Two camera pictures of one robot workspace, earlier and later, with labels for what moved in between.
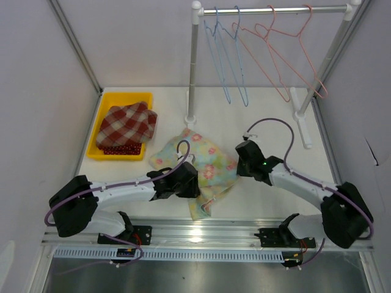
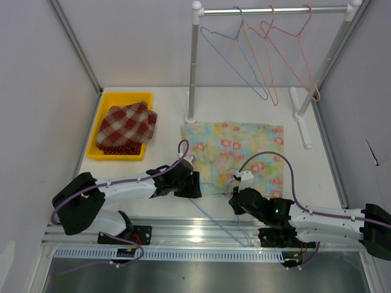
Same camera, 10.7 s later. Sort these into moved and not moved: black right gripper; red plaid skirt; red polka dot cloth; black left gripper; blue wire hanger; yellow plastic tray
Moved: blue wire hanger; black right gripper
Not moved: red polka dot cloth; red plaid skirt; yellow plastic tray; black left gripper
